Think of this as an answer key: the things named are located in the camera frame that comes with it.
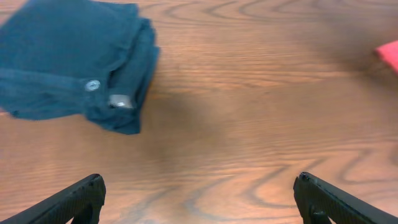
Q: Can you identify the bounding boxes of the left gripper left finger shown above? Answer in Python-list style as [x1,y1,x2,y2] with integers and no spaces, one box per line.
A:
[1,174,106,224]

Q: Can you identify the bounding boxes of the red cloth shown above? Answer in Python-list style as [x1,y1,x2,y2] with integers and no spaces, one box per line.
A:
[375,40,398,74]

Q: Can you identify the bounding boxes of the navy blue shorts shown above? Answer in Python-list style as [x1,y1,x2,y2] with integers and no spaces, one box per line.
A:
[1,0,159,134]

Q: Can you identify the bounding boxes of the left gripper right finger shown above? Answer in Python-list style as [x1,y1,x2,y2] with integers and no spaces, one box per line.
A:
[293,172,397,224]

